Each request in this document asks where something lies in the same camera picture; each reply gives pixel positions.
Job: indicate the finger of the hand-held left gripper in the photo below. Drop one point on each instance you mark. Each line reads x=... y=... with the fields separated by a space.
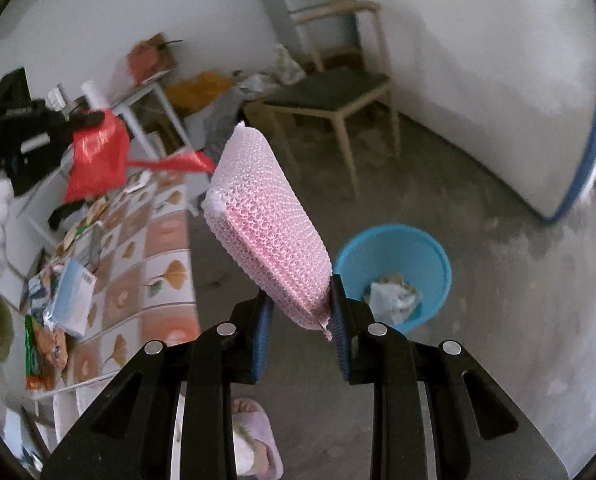
x=82 y=120

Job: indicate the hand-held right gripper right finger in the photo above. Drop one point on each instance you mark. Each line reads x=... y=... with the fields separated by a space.
x=340 y=340

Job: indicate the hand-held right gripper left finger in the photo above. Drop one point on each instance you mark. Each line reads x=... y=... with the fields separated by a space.
x=263 y=345

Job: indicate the red plastic bag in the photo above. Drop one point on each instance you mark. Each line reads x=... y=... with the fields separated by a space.
x=97 y=155

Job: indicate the white tissue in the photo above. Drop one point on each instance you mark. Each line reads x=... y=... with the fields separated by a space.
x=388 y=302

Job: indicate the beige cloth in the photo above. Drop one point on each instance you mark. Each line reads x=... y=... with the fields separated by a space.
x=395 y=280

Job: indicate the blue plastic basket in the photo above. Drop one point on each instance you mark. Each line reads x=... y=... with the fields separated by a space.
x=428 y=260

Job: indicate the pink mesh sponge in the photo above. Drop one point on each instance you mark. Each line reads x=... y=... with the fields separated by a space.
x=263 y=220

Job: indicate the green snack bag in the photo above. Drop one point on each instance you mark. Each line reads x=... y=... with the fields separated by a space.
x=31 y=345

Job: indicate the large navy snack bag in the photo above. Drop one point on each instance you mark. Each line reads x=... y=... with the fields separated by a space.
x=52 y=355

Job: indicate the white paper roll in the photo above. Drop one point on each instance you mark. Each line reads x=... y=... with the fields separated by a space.
x=95 y=95

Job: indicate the white metal shelf table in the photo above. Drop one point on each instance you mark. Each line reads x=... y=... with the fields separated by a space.
x=150 y=87

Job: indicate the pink slipper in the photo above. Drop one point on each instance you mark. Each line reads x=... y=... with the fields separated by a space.
x=265 y=430

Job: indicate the pink plastic bag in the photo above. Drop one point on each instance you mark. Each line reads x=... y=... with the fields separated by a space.
x=145 y=57

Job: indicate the small tan snack packet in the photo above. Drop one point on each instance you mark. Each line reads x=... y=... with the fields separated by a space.
x=70 y=242

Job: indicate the yellow plastic bag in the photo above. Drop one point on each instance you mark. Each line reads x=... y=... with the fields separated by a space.
x=197 y=90

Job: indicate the grey translucent plastic bag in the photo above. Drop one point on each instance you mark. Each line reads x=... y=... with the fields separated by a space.
x=222 y=120

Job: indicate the ginkgo patterned tablecloth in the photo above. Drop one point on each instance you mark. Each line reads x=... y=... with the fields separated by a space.
x=167 y=240

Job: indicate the light blue carton box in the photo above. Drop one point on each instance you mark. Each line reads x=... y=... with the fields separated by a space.
x=72 y=295

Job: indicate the white green plastic bag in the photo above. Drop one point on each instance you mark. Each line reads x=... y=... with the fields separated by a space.
x=288 y=65

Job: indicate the wooden chair dark seat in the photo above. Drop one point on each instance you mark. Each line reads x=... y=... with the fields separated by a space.
x=323 y=92

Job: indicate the white board blue edge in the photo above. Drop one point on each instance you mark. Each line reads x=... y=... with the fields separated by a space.
x=478 y=85

